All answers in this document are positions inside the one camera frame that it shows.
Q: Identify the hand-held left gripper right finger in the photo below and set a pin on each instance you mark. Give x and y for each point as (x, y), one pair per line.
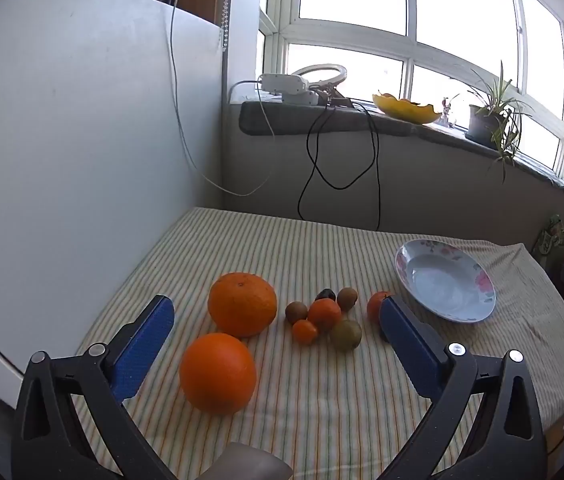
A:
(406, 345)

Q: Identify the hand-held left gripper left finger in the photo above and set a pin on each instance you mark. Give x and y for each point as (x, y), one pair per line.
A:
(142, 355)

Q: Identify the dark-spotted tangerine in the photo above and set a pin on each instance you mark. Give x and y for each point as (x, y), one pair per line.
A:
(374, 306)

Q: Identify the green plum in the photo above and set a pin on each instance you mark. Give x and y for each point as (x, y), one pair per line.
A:
(346, 335)

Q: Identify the floral white plate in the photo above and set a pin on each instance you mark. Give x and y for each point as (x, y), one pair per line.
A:
(444, 282)

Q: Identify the brown kiwi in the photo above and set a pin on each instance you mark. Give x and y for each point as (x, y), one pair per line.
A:
(347, 298)
(296, 312)

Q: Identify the smooth round orange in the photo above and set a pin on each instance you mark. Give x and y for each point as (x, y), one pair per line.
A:
(218, 374)

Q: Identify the bright tangerine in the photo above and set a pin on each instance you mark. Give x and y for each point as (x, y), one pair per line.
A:
(325, 314)

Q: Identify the dark purple plum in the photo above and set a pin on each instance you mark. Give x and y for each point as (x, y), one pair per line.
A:
(326, 294)

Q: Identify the tiny tangerine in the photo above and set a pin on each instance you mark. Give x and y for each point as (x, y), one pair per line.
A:
(305, 332)

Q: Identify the large rough-skinned orange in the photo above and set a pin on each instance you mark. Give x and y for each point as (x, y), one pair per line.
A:
(243, 305)

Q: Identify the striped tablecloth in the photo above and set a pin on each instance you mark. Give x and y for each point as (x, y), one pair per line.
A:
(312, 410)

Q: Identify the green printed bag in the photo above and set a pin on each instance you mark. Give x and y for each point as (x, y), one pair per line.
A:
(550, 240)

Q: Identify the white cabinet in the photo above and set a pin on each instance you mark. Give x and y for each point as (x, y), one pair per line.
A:
(72, 160)

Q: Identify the yellow bowl on windowsill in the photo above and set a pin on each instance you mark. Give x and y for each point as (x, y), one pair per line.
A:
(404, 110)

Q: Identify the potted spider plant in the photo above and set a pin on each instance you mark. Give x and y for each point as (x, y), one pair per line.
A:
(484, 122)

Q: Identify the small white figurine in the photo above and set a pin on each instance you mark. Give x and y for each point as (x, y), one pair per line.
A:
(445, 112)

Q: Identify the white power strip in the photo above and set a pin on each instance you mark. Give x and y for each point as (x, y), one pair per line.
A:
(287, 87)

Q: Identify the white window frame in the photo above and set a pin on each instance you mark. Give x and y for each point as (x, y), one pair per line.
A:
(411, 45)

